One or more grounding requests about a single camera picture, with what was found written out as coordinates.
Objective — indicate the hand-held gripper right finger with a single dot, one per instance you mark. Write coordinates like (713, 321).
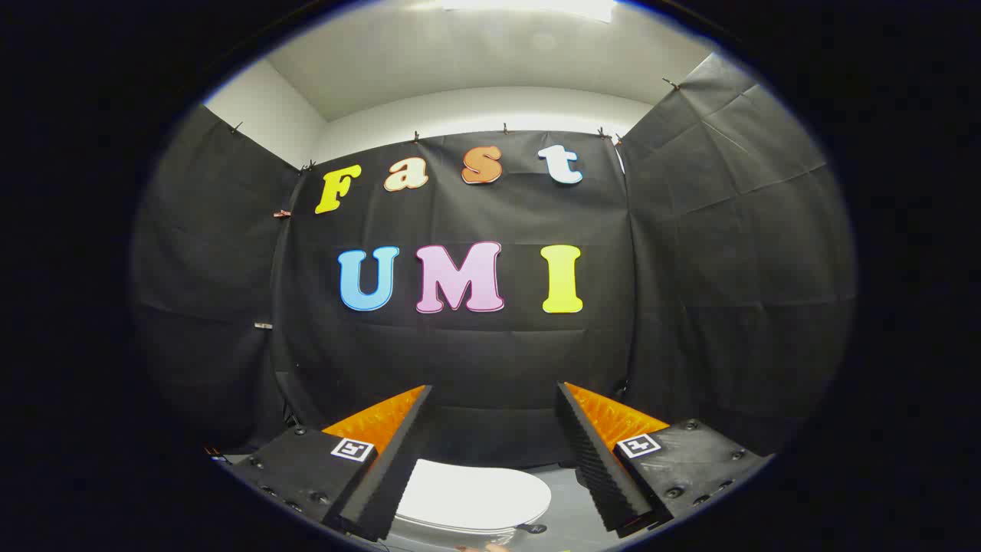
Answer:
(594, 468)

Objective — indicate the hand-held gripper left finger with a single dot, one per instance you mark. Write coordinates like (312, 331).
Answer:
(398, 468)

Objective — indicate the black round lid lift tab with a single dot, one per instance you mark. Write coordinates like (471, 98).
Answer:
(535, 528)

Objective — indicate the black backdrop cloth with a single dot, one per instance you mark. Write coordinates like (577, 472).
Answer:
(460, 360)

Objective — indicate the plain black cloth panel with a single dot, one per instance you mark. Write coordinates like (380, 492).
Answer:
(736, 268)
(207, 291)

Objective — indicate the ceiling light panel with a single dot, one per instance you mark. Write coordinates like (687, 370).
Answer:
(529, 6)

